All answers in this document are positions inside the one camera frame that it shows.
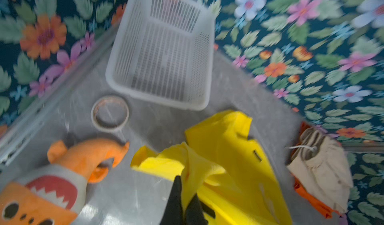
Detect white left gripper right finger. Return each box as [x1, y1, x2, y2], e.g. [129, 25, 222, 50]
[184, 194, 209, 225]

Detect tape roll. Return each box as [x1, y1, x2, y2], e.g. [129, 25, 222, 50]
[91, 95, 130, 133]

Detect orange shorts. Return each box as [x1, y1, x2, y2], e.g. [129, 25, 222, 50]
[290, 122, 342, 219]

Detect white plastic laundry basket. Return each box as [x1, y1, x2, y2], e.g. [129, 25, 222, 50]
[106, 0, 215, 111]

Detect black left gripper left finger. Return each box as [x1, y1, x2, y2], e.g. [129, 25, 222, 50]
[160, 176, 183, 225]

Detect yellow shorts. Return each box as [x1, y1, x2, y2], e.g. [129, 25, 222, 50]
[131, 110, 293, 225]

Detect orange fish plush toy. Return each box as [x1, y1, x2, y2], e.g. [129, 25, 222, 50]
[1, 138, 130, 225]

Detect beige shorts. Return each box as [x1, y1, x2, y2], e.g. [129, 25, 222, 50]
[287, 128, 354, 214]

